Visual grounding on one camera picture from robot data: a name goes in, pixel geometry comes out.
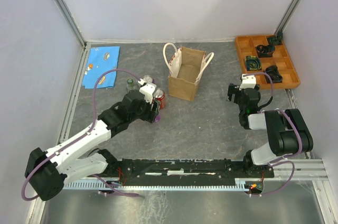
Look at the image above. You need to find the purple soda can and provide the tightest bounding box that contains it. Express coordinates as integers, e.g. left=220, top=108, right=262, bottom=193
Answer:
left=154, top=113, right=161, bottom=123

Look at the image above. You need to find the red cola can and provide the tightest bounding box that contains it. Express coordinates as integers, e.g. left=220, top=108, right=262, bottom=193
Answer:
left=153, top=88, right=166, bottom=109

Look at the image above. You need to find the green glass bottle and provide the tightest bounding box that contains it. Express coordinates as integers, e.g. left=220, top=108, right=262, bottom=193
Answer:
left=126, top=78, right=138, bottom=93

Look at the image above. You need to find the silver top soda can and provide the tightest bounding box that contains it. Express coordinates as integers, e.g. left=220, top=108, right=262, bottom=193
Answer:
left=143, top=75, right=155, bottom=83

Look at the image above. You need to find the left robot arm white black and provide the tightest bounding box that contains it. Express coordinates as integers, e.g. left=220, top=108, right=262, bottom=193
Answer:
left=21, top=90, right=160, bottom=201

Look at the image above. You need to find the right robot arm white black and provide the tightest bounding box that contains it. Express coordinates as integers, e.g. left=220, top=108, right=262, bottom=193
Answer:
left=226, top=83, right=314, bottom=178

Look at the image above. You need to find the green yellow rolled sock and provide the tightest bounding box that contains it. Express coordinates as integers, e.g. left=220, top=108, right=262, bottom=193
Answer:
left=245, top=55, right=262, bottom=71

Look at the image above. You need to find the dark rolled sock front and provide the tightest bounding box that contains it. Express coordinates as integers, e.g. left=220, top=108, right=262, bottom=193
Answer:
left=265, top=65, right=283, bottom=83

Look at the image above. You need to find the orange wooden divided tray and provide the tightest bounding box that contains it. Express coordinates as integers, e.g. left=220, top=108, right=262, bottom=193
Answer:
left=234, top=35, right=300, bottom=89

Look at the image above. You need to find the black rolled sock centre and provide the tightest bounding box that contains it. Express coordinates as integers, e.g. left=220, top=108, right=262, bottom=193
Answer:
left=256, top=44, right=275, bottom=58

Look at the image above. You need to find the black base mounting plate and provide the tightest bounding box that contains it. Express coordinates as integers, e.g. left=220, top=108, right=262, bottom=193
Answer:
left=99, top=158, right=274, bottom=188

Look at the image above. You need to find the dark green sock rear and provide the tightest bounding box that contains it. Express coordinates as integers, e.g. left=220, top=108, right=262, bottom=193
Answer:
left=267, top=30, right=283, bottom=46

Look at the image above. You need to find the blue patterned cloth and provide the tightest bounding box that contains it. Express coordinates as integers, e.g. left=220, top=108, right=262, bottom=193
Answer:
left=82, top=46, right=120, bottom=89

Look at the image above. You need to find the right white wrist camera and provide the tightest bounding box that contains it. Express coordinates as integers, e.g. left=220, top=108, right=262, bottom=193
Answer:
left=239, top=74, right=257, bottom=90

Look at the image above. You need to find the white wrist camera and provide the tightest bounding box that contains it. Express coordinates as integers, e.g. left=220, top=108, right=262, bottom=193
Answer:
left=139, top=82, right=157, bottom=104
left=239, top=74, right=257, bottom=90

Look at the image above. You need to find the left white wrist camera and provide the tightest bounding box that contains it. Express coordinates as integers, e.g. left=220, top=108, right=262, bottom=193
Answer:
left=139, top=82, right=157, bottom=104

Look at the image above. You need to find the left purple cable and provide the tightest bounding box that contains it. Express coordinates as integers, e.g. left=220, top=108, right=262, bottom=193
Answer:
left=21, top=69, right=143, bottom=200

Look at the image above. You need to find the purple cable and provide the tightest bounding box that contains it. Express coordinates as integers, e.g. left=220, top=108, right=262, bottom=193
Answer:
left=21, top=69, right=143, bottom=200
left=245, top=71, right=303, bottom=198

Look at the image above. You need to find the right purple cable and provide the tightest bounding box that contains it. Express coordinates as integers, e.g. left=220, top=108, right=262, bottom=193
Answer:
left=245, top=71, right=303, bottom=198

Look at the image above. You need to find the blue slotted cable duct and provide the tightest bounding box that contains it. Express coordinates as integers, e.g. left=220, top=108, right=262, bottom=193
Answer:
left=64, top=178, right=249, bottom=192

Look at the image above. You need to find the aluminium frame rail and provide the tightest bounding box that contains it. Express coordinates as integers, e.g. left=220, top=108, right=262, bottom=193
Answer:
left=274, top=159, right=328, bottom=181

